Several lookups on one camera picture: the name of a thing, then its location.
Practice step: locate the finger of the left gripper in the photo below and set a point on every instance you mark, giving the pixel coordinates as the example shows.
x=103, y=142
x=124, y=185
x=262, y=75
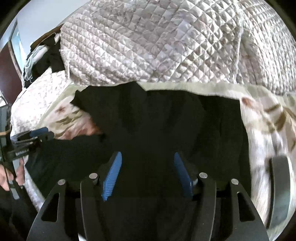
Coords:
x=31, y=134
x=34, y=142

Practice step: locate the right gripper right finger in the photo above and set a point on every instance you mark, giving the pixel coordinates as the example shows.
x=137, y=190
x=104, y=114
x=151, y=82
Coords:
x=227, y=214

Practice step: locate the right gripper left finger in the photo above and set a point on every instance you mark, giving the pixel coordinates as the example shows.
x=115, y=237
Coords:
x=56, y=219

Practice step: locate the black pants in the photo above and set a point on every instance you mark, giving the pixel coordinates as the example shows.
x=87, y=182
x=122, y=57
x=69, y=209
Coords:
x=148, y=128

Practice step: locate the left hand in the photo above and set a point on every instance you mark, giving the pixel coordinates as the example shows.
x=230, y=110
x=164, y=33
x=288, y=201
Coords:
x=7, y=175

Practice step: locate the white floral bed sheet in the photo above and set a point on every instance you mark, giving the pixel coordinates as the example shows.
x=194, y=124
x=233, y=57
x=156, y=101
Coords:
x=32, y=103

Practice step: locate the dark red wooden door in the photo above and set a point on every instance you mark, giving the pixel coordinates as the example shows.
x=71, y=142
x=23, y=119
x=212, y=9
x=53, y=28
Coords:
x=10, y=75

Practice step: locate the dark clothes pile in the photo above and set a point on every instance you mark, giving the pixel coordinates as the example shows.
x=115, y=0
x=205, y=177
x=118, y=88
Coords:
x=44, y=53

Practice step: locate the floral fleece blanket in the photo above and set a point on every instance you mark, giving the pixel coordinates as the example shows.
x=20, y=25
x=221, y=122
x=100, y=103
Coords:
x=270, y=128

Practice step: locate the quilted beige comforter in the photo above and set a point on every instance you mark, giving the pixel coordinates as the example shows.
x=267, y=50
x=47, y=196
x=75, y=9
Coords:
x=239, y=42

